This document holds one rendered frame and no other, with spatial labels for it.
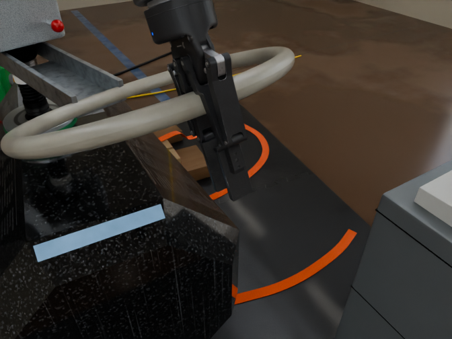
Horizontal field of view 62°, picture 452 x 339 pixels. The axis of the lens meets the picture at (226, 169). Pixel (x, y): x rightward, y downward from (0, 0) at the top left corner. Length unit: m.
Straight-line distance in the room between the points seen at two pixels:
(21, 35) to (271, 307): 1.33
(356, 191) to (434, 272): 1.33
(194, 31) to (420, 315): 0.99
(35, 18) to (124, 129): 0.76
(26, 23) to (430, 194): 1.10
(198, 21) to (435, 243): 0.80
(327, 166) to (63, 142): 2.15
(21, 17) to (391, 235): 1.11
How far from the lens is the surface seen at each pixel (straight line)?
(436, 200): 1.04
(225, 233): 1.16
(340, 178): 2.42
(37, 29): 1.17
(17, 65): 1.10
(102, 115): 1.40
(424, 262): 1.09
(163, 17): 0.42
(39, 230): 0.99
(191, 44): 0.42
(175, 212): 1.01
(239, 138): 0.42
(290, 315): 1.71
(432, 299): 1.14
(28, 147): 0.52
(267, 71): 0.50
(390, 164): 2.66
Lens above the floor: 1.45
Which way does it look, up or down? 37 degrees down
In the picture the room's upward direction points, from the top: straight up
